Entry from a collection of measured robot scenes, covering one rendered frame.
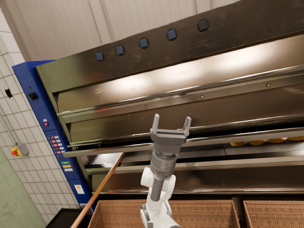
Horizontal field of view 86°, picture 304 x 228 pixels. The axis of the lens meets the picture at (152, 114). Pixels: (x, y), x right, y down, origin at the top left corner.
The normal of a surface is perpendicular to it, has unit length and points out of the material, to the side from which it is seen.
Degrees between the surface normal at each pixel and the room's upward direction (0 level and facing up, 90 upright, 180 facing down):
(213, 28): 90
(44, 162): 90
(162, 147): 97
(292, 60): 70
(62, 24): 90
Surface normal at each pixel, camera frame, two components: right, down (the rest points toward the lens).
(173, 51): -0.23, 0.35
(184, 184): -0.30, 0.01
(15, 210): 0.94, -0.15
